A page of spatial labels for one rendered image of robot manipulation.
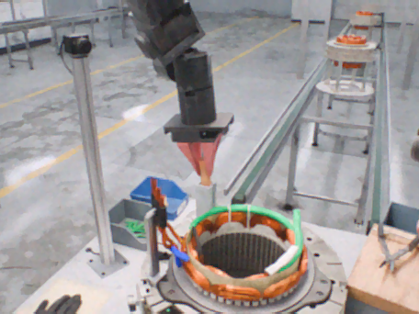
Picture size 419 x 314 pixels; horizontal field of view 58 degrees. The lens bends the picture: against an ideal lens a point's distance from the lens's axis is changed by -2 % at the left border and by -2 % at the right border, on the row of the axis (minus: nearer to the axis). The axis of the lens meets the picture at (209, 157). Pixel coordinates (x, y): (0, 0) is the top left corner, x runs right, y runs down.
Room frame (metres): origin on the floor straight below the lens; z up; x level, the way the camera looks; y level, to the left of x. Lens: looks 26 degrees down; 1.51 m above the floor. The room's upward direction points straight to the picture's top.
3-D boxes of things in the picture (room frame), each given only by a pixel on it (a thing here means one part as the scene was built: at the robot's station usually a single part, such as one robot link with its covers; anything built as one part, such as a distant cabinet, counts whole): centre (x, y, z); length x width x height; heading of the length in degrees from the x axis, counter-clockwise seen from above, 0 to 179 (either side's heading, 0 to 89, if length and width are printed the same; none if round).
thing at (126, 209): (0.98, 0.23, 0.82); 0.16 x 0.14 x 0.07; 67
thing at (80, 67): (0.84, 0.28, 1.07); 0.03 x 0.03 x 0.57; 43
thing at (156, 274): (0.44, 0.08, 1.15); 0.03 x 0.02 x 0.12; 144
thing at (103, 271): (0.84, 0.28, 0.78); 0.09 x 0.09 x 0.01; 43
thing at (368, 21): (4.56, -1.74, 0.94); 0.39 x 0.39 x 0.30
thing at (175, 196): (1.13, 0.17, 0.82); 0.16 x 0.14 x 0.07; 69
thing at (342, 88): (2.60, -0.93, 0.94); 0.39 x 0.39 x 0.30
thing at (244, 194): (5.18, -1.99, 0.40); 8.83 x 0.62 x 0.79; 158
